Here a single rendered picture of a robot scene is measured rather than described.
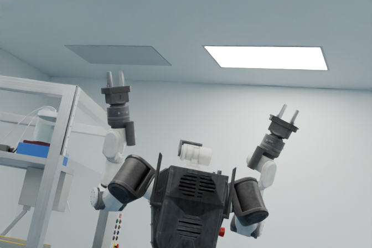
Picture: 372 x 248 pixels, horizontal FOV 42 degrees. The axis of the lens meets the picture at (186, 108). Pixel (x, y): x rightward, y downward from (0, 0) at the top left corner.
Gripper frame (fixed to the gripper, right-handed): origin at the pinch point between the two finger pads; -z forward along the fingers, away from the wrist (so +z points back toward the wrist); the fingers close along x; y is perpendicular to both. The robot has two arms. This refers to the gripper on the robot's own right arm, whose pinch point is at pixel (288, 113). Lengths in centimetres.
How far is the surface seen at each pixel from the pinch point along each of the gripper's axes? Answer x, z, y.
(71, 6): 284, -7, 162
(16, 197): 384, 258, 334
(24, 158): 99, 74, -16
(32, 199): 101, 97, 6
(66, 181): 93, 82, 15
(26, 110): 430, 145, 326
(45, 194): 80, 83, -14
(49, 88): 108, 41, -11
